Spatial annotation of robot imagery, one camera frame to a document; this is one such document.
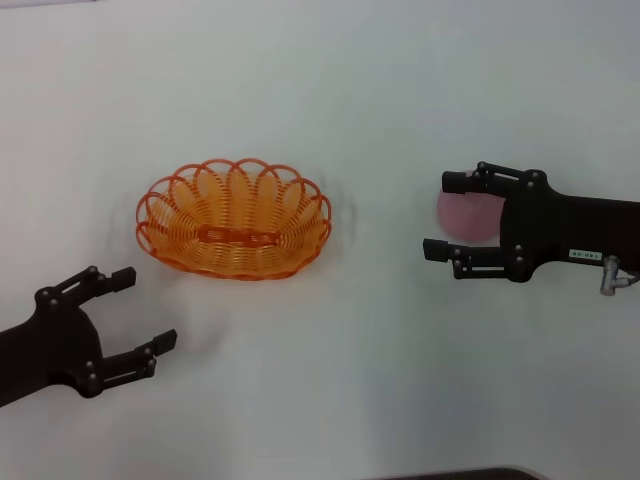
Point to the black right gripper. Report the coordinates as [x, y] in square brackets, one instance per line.
[555, 225]

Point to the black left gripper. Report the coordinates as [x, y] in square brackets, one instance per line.
[55, 345]

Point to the pink peach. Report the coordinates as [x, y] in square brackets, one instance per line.
[465, 215]

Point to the orange woven plastic basket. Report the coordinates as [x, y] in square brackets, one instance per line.
[240, 236]

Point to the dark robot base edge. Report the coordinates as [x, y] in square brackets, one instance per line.
[460, 474]

